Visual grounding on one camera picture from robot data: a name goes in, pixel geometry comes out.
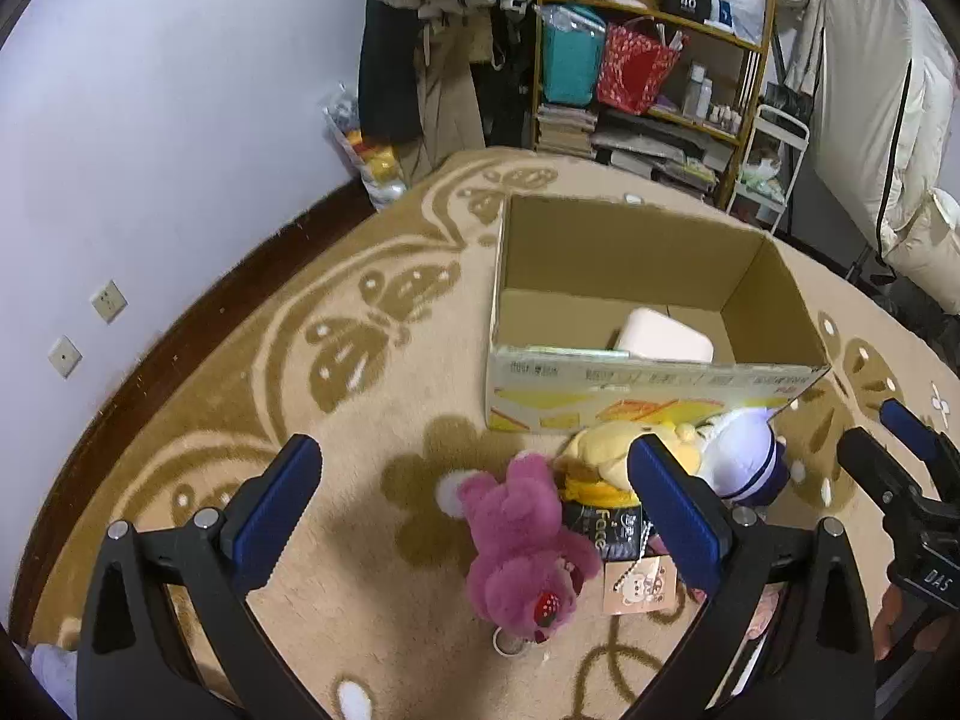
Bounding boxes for pink card tag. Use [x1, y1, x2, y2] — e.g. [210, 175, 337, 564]
[604, 556, 680, 616]

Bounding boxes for black hanging garment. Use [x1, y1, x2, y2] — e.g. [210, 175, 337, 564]
[480, 4, 538, 152]

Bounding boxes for white and purple plush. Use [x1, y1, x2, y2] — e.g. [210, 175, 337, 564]
[697, 406, 792, 505]

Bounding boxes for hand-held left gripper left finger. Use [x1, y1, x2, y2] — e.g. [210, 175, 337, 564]
[75, 433, 332, 720]

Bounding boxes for teal bag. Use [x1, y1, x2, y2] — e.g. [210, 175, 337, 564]
[541, 6, 607, 106]

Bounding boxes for group of toiletry bottles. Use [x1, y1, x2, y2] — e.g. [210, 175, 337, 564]
[682, 64, 743, 128]

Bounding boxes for wooden shelf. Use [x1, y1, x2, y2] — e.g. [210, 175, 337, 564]
[531, 0, 777, 211]

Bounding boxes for person's right hand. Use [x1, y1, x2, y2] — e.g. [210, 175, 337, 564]
[872, 583, 912, 662]

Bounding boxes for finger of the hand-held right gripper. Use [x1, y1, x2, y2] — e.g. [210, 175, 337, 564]
[836, 426, 940, 535]
[879, 399, 960, 481]

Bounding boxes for red patterned gift bag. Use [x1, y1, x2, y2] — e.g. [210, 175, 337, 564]
[598, 19, 685, 115]

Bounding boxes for white trolley cart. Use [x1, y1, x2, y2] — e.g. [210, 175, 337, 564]
[726, 103, 811, 233]

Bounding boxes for white wall socket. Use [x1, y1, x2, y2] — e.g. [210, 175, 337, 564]
[46, 335, 82, 380]
[91, 279, 128, 323]

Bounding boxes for pile of books and papers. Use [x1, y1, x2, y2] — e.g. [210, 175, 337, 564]
[592, 109, 740, 200]

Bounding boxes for black packet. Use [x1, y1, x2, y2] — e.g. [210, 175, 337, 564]
[561, 499, 661, 563]

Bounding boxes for stack of books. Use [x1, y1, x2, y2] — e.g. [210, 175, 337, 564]
[536, 103, 599, 160]

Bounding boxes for pink bear plush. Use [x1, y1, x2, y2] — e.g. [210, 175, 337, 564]
[437, 452, 601, 644]

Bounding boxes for cardboard box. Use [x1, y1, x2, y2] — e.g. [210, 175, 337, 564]
[484, 193, 832, 434]

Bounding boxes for black hanging coat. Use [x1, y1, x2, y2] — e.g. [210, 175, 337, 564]
[358, 0, 428, 145]

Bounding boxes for cream soft pouch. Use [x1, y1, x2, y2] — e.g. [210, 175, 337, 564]
[615, 307, 715, 365]

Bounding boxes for pale cloth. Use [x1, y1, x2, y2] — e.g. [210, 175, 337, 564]
[22, 641, 80, 720]

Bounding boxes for beige hanging trousers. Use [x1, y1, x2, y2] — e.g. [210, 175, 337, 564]
[409, 15, 485, 175]

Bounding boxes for clear plastic bag of toys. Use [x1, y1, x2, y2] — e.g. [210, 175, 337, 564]
[324, 86, 410, 211]

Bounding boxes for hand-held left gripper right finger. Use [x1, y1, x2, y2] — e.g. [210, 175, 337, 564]
[627, 433, 878, 720]

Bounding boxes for white quilted cover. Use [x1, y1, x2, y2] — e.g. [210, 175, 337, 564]
[806, 0, 960, 316]

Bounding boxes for yellow bear plush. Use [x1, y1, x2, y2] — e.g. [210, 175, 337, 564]
[559, 420, 702, 511]

